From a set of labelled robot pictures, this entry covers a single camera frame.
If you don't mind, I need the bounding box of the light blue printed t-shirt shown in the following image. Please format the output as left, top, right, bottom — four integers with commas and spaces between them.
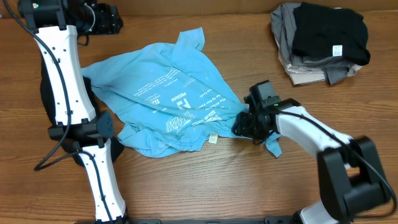
81, 27, 282, 159

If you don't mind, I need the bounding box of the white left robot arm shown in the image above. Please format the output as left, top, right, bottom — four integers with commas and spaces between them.
16, 0, 128, 223

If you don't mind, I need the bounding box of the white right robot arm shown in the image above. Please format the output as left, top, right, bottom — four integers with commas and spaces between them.
232, 80, 397, 224

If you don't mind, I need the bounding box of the brown cardboard back panel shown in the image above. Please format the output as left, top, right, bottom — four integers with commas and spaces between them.
0, 0, 398, 19

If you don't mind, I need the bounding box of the beige folded garment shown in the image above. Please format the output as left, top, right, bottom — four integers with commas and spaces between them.
276, 40, 362, 86

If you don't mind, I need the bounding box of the black garment on left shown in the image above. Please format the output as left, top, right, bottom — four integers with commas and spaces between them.
40, 60, 124, 162

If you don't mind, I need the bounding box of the grey folded garment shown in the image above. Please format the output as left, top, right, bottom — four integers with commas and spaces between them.
271, 2, 354, 68

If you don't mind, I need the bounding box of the black folded t-shirt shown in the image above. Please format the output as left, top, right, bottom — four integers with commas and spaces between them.
292, 2, 371, 66

